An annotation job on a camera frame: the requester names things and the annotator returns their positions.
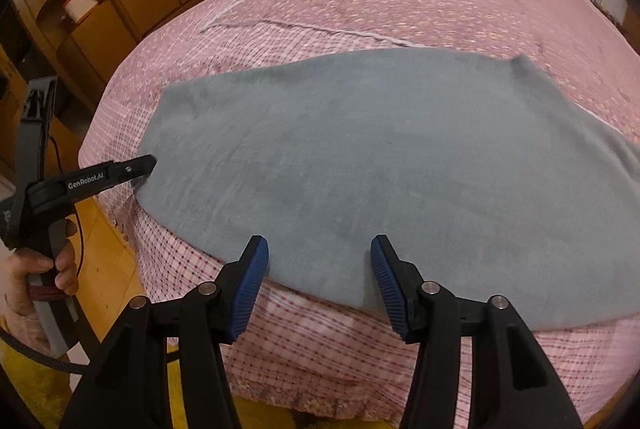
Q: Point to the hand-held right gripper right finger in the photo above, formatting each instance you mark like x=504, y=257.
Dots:
x=392, y=289

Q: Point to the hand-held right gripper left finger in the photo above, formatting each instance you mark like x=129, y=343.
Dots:
x=247, y=289

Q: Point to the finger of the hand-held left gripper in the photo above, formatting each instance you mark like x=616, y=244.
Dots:
x=130, y=169

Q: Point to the grey fleece pants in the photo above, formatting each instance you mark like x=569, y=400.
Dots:
x=350, y=169

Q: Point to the person's left hand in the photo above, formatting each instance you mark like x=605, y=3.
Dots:
x=20, y=294

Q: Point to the white cardboard box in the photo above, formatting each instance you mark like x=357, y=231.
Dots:
x=80, y=6

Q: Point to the yellow fuzzy cloth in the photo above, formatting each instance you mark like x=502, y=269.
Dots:
x=30, y=399

